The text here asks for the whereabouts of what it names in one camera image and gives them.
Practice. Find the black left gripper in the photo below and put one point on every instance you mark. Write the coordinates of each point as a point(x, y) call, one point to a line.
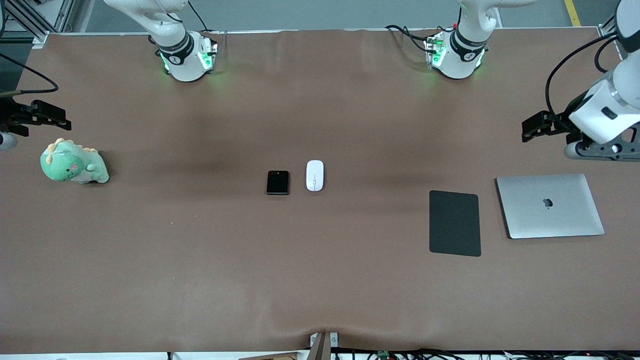
point(559, 122)

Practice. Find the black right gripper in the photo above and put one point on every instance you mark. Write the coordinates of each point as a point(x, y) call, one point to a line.
point(11, 115)

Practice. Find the white computer mouse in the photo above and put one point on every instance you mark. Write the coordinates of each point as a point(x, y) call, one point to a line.
point(314, 176)

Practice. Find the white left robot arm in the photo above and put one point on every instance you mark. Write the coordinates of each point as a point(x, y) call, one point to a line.
point(457, 65)

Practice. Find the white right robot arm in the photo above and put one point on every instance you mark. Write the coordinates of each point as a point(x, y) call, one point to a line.
point(181, 65)

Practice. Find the black mouse pad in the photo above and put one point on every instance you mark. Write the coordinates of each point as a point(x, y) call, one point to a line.
point(455, 223)

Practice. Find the black folded phone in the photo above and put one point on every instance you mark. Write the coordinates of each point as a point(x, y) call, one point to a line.
point(277, 182)

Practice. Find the green dinosaur plush toy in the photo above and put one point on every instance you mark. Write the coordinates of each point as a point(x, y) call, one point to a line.
point(70, 165)

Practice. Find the silver closed laptop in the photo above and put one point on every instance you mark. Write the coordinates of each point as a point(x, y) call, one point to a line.
point(550, 206)

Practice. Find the brown table cover cloth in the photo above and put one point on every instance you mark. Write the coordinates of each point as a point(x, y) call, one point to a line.
point(320, 280)

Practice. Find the small green circuit board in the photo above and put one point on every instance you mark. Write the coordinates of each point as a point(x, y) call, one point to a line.
point(383, 354)

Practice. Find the aluminium frame with diagonal struts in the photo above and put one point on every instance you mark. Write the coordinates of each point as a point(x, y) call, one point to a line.
point(62, 12)

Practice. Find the aluminium frame corner profile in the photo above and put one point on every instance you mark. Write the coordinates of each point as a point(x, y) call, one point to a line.
point(606, 31)

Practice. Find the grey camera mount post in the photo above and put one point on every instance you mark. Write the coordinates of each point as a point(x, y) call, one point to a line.
point(321, 347)

